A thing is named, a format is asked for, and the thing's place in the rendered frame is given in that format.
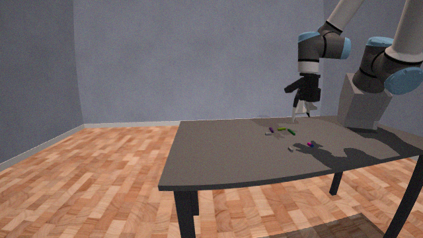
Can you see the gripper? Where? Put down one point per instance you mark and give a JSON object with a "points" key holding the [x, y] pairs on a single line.
{"points": [[307, 93]]}

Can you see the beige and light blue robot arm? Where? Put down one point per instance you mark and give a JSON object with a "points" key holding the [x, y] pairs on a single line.
{"points": [[398, 70]]}

